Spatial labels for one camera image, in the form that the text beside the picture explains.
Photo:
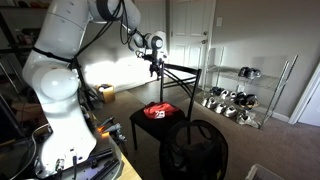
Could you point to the orange red shirt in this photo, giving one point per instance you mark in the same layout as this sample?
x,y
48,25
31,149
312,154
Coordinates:
x,y
160,109

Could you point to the black mesh laundry basket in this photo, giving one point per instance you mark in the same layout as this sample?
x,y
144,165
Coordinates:
x,y
200,156

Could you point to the white interior door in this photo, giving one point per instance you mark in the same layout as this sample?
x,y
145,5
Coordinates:
x,y
311,103

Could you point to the white plastic bin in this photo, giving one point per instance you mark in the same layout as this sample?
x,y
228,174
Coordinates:
x,y
261,173

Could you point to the silver door knob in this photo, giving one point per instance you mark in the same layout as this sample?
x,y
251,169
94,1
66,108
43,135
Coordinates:
x,y
204,41

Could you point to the black metal shelf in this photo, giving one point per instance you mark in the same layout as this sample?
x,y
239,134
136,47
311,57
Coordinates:
x,y
10,43

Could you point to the dark shoe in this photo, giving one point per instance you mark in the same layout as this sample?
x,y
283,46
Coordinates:
x,y
216,90

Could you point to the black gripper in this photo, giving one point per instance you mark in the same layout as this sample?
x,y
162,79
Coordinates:
x,y
155,65

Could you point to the black shoe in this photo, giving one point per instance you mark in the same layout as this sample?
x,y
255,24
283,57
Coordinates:
x,y
252,101
240,99

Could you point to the white light switch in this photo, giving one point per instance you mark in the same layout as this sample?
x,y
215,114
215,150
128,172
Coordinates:
x,y
219,22

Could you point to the cardboard box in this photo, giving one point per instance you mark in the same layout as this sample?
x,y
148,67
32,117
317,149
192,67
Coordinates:
x,y
107,94

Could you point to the white panelled entry door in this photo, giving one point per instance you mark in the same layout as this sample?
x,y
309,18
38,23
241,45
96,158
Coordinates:
x,y
190,30

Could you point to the white closet door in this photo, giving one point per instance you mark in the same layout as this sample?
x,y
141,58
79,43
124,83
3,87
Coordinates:
x,y
153,16

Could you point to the silver deadbolt lock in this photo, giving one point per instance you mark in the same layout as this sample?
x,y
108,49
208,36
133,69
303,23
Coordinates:
x,y
205,33

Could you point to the black metal chair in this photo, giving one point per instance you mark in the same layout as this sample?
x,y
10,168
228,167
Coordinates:
x,y
156,121

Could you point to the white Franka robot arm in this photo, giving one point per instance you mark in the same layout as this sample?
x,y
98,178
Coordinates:
x,y
63,110

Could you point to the large white sneaker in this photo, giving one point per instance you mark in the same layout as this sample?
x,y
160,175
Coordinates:
x,y
247,120

